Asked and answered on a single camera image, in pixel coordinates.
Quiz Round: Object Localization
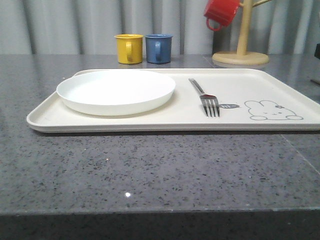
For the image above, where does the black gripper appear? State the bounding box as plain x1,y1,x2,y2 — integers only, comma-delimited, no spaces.
314,43,320,59

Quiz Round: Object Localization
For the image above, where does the silver metal fork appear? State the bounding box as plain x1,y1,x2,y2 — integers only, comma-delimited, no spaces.
188,78,220,118

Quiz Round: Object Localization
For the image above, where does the white round plate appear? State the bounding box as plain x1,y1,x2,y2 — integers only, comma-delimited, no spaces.
56,69,176,116

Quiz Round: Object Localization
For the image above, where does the wooden mug tree stand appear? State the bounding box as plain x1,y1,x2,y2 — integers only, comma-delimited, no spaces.
212,0,269,65

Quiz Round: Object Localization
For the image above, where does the red mug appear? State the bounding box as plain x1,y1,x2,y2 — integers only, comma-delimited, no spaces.
203,0,241,31

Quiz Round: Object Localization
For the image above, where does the blue mug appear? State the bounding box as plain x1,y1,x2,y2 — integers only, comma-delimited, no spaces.
145,34,173,64

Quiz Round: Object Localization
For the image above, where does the yellow mug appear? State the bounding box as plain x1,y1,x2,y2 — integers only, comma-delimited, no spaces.
114,34,144,65

